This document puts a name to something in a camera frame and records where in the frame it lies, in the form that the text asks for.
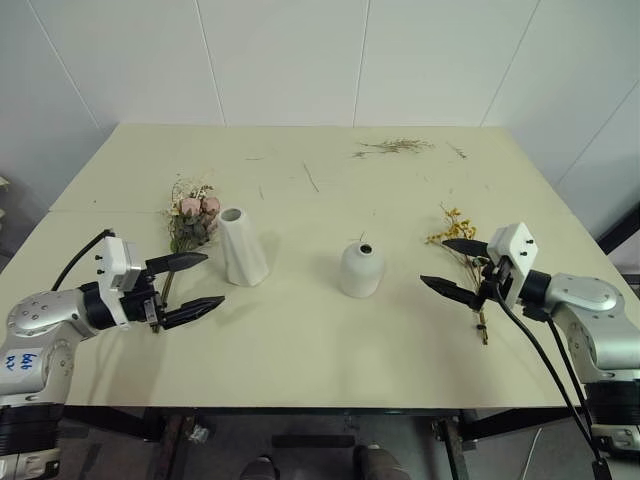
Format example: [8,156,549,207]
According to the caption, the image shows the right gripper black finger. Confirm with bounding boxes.
[442,238,490,257]
[419,274,484,307]

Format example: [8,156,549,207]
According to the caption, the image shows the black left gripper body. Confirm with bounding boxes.
[119,272,169,331]

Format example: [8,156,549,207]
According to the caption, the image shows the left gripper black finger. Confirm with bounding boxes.
[162,295,226,330]
[145,251,209,274]

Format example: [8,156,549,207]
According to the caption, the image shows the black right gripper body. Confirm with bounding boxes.
[472,257,516,311]

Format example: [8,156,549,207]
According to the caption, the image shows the tall twisted white vase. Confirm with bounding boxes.
[218,208,270,288]

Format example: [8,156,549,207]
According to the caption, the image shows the short round white vase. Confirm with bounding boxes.
[340,240,389,298]

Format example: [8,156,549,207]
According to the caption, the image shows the dried yellow flower bouquet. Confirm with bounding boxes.
[425,202,490,346]

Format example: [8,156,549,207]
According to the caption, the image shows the dried pink rose bouquet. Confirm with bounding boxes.
[152,169,224,335]

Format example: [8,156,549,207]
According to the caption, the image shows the loose dried grass pile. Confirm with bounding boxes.
[349,137,435,160]

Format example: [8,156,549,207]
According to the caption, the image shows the whitish objects at room edge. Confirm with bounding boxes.
[0,174,12,236]

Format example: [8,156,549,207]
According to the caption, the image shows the dark rounded shape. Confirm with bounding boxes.
[241,454,280,480]
[353,442,409,480]

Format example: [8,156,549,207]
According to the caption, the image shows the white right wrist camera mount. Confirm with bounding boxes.
[487,222,541,306]

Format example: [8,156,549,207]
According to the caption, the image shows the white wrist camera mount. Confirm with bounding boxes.
[487,222,541,306]
[93,236,147,331]

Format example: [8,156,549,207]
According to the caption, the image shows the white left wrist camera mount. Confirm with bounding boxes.
[93,236,147,331]

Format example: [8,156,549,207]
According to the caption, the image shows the long black right arm cable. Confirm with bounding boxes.
[492,287,611,480]

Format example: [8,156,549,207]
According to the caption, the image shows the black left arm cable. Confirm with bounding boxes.
[51,228,117,292]

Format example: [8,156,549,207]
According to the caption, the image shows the short black right arm cable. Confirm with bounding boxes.
[524,304,594,431]

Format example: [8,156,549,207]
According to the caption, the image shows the black metal table frame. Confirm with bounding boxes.
[62,405,596,480]

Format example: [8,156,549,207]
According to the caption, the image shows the thin white floor cable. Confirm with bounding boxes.
[519,427,544,480]

